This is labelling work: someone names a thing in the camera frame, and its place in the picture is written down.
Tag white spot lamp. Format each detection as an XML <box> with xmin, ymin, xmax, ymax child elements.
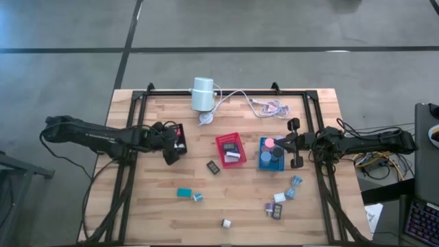
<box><xmin>191</xmin><ymin>77</ymin><xmax>217</xmax><ymax>113</ymax></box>

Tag blue backlit keyboard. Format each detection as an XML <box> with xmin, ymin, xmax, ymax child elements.
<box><xmin>404</xmin><ymin>200</ymin><xmax>439</xmax><ymax>247</ymax></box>

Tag tangled floor cables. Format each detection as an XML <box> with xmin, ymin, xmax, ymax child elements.
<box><xmin>353</xmin><ymin>150</ymin><xmax>414</xmax><ymax>181</ymax></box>

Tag black aluminium table frame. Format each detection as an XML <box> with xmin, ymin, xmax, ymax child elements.
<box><xmin>77</xmin><ymin>82</ymin><xmax>373</xmax><ymax>247</ymax></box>

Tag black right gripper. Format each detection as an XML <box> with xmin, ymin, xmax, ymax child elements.
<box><xmin>274</xmin><ymin>118</ymin><xmax>311</xmax><ymax>169</ymax></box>

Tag white lamp cable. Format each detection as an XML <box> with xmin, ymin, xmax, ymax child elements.
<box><xmin>205</xmin><ymin>82</ymin><xmax>292</xmax><ymax>120</ymax></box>

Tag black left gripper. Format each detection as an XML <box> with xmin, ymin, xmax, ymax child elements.
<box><xmin>150</xmin><ymin>120</ymin><xmax>181</xmax><ymax>166</ymax></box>

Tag white paper sheet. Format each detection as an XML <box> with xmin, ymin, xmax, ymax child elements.
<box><xmin>364</xmin><ymin>202</ymin><xmax>384</xmax><ymax>235</ymax></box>

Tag white computer mouse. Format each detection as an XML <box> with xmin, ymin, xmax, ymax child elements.
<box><xmin>427</xmin><ymin>123</ymin><xmax>439</xmax><ymax>149</ymax></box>

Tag blue plastic basket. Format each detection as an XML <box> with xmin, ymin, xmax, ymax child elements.
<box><xmin>257</xmin><ymin>136</ymin><xmax>286</xmax><ymax>172</ymax></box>

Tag black plastic basket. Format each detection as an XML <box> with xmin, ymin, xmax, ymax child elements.
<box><xmin>173</xmin><ymin>123</ymin><xmax>189</xmax><ymax>156</ymax></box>

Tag grey metal stand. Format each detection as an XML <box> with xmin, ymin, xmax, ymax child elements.
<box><xmin>0</xmin><ymin>150</ymin><xmax>56</xmax><ymax>241</ymax></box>

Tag red plastic basket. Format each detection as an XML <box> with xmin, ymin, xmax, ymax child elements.
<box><xmin>215</xmin><ymin>132</ymin><xmax>248</xmax><ymax>169</ymax></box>

